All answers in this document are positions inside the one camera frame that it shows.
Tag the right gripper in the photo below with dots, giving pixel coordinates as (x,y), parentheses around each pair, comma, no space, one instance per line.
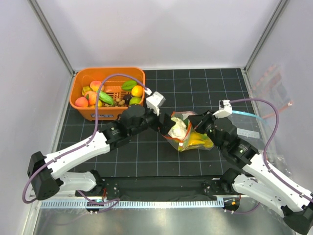
(198,121)

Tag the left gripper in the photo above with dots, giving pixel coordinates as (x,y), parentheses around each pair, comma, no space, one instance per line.
(164,126)

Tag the cauliflower toy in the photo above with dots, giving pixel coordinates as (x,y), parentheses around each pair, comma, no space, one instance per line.
(179,130)

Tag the red zipper clear bag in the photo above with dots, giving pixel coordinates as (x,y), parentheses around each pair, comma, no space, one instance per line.
(184,117)

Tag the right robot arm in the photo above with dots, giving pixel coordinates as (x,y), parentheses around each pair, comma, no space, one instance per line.
(274,189)

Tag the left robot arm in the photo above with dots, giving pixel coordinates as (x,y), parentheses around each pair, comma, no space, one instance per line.
(50,174)

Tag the blue zipper clear bag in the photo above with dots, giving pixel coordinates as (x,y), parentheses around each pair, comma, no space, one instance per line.
(249,127)

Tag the black grid mat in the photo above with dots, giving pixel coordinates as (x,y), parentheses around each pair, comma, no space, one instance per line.
(149,154)

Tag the green lime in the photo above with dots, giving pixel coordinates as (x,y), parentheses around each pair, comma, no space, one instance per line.
(135,100)

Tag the yellow lemon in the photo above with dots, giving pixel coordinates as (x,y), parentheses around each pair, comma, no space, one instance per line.
(137,91)

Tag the dark purple fruit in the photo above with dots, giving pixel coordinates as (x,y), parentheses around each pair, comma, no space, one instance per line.
(127,98)

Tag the brown nuts pile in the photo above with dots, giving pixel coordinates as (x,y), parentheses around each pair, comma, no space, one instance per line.
(116,103)

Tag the green star fruit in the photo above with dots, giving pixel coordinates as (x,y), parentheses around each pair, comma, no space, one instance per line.
(129,85)

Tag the orange plastic bin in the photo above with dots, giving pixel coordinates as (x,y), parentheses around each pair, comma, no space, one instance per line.
(112,87)

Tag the green cucumber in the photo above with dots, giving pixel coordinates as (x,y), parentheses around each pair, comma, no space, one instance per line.
(104,97)

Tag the peach middle left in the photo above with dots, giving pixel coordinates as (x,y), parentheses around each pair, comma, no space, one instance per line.
(91,97)

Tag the peach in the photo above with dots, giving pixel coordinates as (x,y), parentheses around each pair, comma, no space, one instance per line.
(91,97)
(81,102)
(96,85)

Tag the peach upper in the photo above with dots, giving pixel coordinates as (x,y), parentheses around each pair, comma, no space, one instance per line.
(96,85)

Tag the peach front left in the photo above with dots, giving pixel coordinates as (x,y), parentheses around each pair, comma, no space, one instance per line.
(81,102)

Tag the yellow star fruit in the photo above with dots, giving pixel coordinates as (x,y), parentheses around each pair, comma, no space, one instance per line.
(85,89)

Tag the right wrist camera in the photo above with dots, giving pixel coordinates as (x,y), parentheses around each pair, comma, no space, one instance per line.
(225,109)

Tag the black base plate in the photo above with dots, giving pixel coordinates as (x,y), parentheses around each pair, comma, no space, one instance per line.
(164,189)

